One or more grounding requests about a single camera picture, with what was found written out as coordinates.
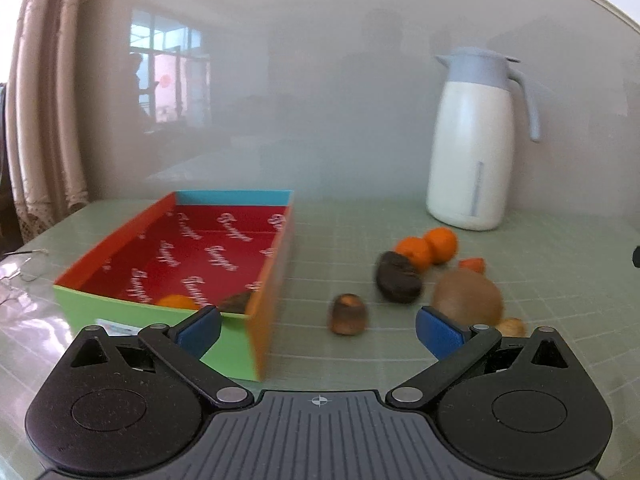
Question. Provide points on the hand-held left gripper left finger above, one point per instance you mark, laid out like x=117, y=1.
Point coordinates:
x=200, y=332

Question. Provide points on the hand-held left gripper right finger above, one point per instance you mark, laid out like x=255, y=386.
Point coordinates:
x=440, y=332

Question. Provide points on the orange mandarin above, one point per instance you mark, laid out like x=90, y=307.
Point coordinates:
x=415, y=253
x=177, y=302
x=442, y=245

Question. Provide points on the brown kiwi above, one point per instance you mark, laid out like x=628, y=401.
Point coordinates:
x=467, y=297

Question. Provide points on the dark brown wrinkled fruit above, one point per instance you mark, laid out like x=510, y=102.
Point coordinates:
x=236, y=302
x=348, y=315

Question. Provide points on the large dark wrinkled fruit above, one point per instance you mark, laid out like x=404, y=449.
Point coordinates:
x=397, y=278

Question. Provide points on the small yellowish longan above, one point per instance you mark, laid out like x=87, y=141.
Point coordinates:
x=512, y=327

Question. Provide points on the colourful cardboard box red inside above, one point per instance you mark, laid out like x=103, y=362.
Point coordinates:
x=125, y=275

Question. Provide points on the small orange fruit piece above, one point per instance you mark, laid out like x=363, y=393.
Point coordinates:
x=472, y=264

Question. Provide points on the white thermos jug grey lid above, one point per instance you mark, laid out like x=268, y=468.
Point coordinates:
x=472, y=160

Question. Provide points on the black object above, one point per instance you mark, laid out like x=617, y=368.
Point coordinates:
x=636, y=257

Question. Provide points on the beige lace curtain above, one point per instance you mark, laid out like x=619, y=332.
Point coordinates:
x=45, y=110

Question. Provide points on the metal frame eyeglasses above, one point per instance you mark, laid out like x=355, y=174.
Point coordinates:
x=20, y=272

